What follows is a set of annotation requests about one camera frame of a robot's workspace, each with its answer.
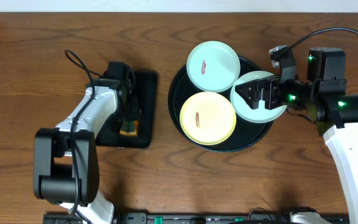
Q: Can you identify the green and orange sponge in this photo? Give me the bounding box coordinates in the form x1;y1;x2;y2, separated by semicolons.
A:
119;110;141;137

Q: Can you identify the light blue plate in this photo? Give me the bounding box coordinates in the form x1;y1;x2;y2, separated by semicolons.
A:
230;71;287;123
186;40;241;93

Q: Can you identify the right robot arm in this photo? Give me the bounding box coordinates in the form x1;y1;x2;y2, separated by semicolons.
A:
232;45;358;223

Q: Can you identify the rectangular black tray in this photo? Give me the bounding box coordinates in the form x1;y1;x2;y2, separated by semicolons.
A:
96;70;157;149

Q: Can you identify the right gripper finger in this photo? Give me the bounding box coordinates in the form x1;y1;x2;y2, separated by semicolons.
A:
235;79;267;95
241;91;262;110

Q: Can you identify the yellow plate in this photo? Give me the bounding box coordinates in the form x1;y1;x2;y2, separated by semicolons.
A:
180;91;237;146

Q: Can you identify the left black cable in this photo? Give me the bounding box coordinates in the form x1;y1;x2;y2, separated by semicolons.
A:
64;49;105;224

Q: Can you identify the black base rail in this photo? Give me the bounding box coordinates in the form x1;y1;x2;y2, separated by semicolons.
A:
42;213;350;224

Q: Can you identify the light blue plate top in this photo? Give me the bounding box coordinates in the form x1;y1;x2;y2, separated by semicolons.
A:
186;40;241;93

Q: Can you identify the round black tray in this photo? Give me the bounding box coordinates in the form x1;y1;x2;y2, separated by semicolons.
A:
168;65;273;152

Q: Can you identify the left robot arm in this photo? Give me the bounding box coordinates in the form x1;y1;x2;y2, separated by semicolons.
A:
34;62;135;223

